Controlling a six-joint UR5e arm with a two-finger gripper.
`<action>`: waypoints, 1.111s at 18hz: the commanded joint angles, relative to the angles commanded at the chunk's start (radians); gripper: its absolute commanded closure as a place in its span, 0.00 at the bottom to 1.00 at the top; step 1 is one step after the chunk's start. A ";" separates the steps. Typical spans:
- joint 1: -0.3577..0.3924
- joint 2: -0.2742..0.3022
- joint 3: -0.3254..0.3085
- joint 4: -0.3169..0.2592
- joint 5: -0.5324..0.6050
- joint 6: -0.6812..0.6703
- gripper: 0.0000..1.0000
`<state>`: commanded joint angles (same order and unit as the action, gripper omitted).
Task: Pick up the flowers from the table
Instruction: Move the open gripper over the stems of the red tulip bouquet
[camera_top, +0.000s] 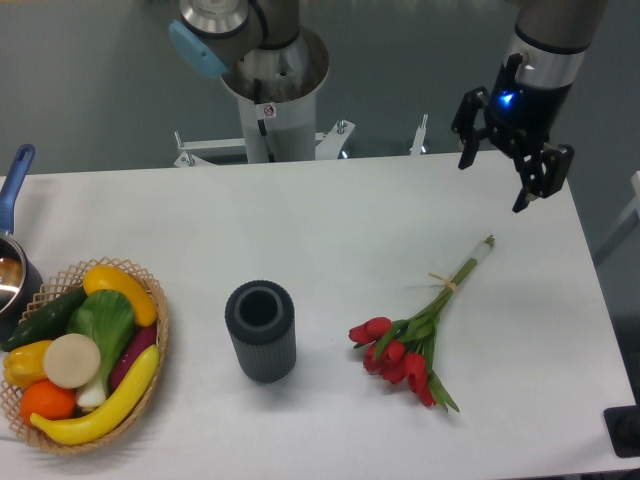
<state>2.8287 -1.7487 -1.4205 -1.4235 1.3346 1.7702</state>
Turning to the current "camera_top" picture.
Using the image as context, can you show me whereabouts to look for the woven wicker basket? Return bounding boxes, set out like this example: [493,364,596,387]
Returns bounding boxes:
[1,257,169,455]

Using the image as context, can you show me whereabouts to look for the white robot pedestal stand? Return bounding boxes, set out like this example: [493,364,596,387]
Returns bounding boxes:
[172,24,430,169]

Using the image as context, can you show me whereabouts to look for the red tulip bouquet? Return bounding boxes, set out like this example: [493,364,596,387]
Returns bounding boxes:
[348,235,496,412]

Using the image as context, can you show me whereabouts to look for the yellow squash upper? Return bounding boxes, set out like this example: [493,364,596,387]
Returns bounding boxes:
[83,264,158,327]

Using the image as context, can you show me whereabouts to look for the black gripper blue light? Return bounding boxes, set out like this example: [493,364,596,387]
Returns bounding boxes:
[451,53,574,213]

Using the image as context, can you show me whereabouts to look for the orange fruit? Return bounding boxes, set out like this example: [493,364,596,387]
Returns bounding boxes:
[20,380,76,426]

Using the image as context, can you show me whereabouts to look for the green bok choy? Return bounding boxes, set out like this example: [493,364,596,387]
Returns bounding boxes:
[66,290,135,412]

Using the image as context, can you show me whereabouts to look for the white frame at right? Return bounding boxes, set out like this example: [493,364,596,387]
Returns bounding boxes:
[592,171,639,268]

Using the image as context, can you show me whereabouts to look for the blue handled saucepan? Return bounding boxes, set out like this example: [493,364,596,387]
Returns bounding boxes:
[1,144,42,341]

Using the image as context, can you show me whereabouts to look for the beige round disc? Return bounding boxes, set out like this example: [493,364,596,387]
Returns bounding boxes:
[43,333,101,389]

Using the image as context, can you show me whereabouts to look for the yellow bell pepper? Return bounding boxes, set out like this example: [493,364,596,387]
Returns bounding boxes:
[3,340,53,389]

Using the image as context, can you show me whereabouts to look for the purple eggplant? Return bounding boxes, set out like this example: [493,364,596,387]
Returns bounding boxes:
[109,324,157,392]

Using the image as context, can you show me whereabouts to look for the yellow banana squash lower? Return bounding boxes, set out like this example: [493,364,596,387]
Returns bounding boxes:
[30,345,160,446]

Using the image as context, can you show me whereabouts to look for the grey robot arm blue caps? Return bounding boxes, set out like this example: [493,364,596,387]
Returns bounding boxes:
[168,1,606,211]

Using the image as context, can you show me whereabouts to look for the black device at edge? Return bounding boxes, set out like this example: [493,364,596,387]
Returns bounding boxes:
[603,405,639,458]

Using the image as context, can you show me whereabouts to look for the green cucumber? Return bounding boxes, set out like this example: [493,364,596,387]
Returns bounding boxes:
[1,287,87,352]

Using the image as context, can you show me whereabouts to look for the dark grey ribbed vase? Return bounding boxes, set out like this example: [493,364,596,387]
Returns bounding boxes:
[224,280,297,383]

